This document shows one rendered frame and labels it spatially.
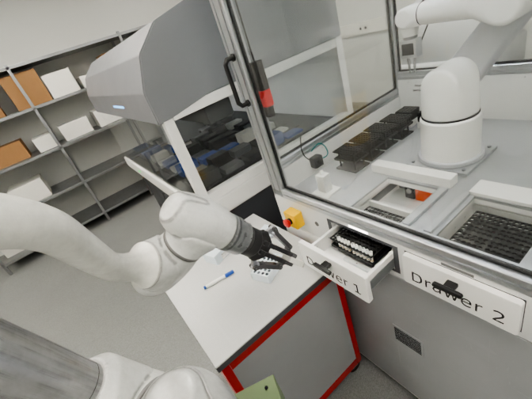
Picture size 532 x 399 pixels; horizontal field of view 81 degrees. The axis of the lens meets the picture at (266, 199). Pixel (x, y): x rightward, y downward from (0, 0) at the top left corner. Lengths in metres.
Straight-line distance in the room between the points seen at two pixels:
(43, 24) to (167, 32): 3.50
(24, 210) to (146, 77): 1.07
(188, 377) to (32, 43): 4.56
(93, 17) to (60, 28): 0.42
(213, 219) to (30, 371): 0.38
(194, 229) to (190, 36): 1.05
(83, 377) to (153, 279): 0.20
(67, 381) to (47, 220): 0.31
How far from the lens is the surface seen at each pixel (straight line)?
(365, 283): 0.96
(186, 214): 0.64
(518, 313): 0.93
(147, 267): 0.71
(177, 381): 0.64
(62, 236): 0.50
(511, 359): 1.11
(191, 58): 1.53
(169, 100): 1.48
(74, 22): 4.96
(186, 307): 1.34
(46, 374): 0.66
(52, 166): 4.92
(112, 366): 0.74
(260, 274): 1.24
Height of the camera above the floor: 1.61
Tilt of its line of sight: 29 degrees down
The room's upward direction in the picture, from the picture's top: 20 degrees counter-clockwise
